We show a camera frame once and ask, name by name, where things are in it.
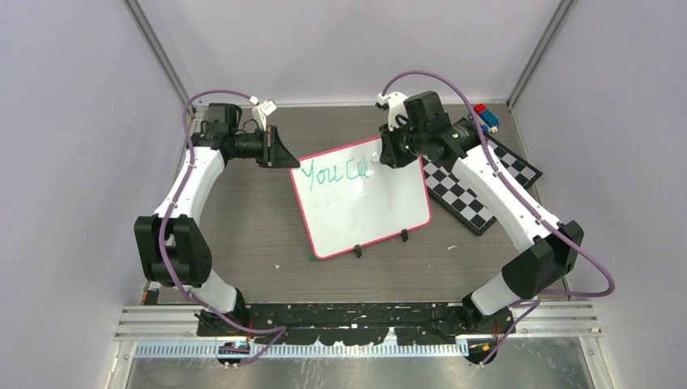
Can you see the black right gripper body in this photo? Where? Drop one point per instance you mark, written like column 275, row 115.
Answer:
column 400, row 146

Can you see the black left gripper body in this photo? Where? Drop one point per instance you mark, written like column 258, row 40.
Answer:
column 270, row 143

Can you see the pink-framed whiteboard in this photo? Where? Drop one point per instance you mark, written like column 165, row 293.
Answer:
column 349, row 199

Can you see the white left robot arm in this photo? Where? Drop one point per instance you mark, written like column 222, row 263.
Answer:
column 172, row 249

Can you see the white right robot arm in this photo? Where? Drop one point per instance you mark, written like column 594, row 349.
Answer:
column 543, row 243

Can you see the red blue toy blocks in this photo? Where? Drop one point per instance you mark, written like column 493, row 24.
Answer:
column 488, row 121

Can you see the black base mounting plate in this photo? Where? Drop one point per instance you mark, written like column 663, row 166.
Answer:
column 357, row 324

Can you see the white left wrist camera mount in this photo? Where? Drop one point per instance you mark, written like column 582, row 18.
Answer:
column 261, row 110

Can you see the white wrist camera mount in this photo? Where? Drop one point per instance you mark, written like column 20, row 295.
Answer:
column 393, row 105
column 261, row 110

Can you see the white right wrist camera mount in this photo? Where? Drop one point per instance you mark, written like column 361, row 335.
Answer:
column 393, row 105

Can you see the aluminium frame rail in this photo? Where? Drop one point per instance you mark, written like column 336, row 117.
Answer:
column 156, row 333

